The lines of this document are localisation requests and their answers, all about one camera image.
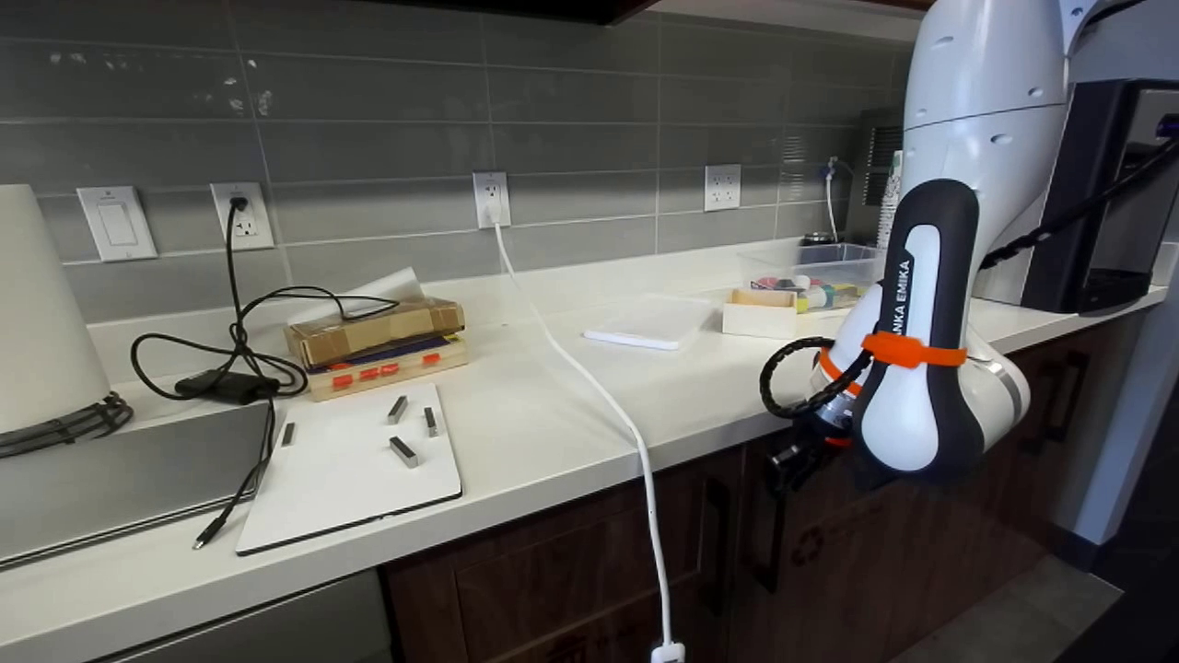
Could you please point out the plain wooden cabinet door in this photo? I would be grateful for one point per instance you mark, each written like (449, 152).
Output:
(527, 575)

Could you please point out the white outlet plate black plug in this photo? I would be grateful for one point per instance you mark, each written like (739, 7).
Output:
(251, 223)

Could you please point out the white light switch plate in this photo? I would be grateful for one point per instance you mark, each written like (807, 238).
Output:
(116, 223)

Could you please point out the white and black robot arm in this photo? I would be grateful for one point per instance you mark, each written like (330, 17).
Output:
(915, 418)

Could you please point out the clear plastic container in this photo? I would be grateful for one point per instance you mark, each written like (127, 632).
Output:
(842, 258)

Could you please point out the narrow wooden cabinet door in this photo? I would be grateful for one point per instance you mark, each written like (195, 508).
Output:
(1093, 406)

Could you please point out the dark countertop appliance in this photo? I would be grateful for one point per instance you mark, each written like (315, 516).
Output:
(875, 159)

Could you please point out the white box with colourful items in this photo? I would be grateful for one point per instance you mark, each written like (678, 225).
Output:
(773, 306)

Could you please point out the brown cardboard box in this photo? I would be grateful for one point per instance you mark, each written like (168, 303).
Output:
(373, 335)

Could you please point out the grey appliance front panel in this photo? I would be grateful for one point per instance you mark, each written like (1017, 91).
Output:
(270, 629)

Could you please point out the white flat board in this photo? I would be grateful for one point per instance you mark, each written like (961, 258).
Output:
(350, 493)

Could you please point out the white conical container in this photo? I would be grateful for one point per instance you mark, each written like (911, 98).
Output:
(40, 317)

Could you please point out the white empty outlet plate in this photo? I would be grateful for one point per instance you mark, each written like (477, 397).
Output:
(722, 190)

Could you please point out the small black marker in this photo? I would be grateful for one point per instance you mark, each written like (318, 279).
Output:
(400, 411)
(289, 432)
(431, 422)
(404, 452)

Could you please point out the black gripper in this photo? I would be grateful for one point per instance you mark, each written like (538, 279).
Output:
(810, 452)

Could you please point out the large black appliance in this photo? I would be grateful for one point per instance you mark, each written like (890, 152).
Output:
(1093, 197)

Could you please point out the flat box with orange labels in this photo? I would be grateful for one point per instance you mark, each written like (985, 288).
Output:
(390, 371)

